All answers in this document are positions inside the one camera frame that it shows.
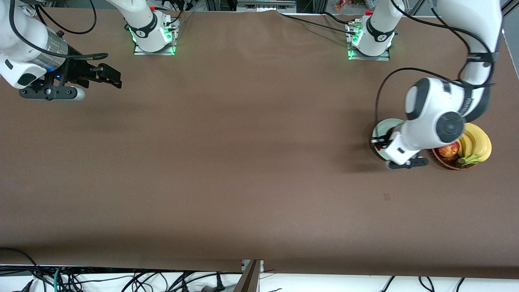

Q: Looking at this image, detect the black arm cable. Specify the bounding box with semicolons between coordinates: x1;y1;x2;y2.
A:
375;0;497;140
9;0;109;61

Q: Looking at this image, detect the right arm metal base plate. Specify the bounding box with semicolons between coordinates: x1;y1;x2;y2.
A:
133;16;176;56

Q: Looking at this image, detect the aluminium frame rail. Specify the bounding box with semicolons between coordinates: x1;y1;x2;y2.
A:
237;0;296;9

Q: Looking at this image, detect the red apple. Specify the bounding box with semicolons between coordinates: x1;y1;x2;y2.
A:
438;141;461;159

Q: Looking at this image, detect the brown wicker basket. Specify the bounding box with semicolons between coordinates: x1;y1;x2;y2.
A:
430;148;480;171

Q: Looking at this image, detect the short black table cable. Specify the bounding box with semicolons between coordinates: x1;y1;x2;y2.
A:
322;11;350;26

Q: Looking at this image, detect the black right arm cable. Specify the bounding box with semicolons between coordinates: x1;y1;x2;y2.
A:
9;0;109;61

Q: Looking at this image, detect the grey metal post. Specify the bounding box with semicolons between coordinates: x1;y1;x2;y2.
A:
233;260;264;292

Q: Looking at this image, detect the black looped floor cable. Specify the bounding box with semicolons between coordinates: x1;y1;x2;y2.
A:
0;247;45;292

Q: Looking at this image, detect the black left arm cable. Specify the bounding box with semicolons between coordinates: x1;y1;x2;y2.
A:
375;0;497;140

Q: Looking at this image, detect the yellow banana bunch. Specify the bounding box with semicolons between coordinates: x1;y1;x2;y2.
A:
458;123;492;167

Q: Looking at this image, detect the long black table cable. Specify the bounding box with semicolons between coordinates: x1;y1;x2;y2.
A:
280;11;359;37

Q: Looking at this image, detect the brown table cover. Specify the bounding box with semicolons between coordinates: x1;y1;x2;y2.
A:
0;7;519;280

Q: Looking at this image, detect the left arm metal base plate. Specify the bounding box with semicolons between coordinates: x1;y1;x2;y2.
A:
347;22;391;62

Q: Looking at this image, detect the pale green round plate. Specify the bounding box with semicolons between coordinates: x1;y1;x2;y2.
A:
372;118;407;161

